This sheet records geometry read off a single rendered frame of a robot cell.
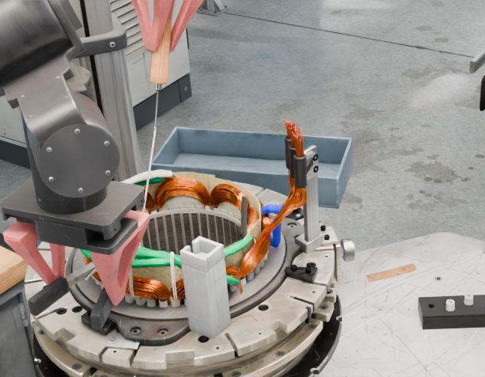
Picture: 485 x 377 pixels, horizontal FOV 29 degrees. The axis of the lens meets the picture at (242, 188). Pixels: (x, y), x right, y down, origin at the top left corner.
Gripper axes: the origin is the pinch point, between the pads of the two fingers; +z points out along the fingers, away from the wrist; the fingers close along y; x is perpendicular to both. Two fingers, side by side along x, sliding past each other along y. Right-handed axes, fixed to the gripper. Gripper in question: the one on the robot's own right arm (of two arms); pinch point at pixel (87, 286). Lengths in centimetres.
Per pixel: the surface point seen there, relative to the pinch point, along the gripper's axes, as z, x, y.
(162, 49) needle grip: -15.8, 16.0, 1.1
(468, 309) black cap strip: 36, 54, 26
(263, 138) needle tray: 11, 50, -3
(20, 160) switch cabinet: 112, 194, -157
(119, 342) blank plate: 7.5, 2.2, 1.0
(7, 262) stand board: 10.7, 13.9, -19.9
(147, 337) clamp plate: 7.0, 3.1, 3.5
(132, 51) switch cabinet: 80, 230, -126
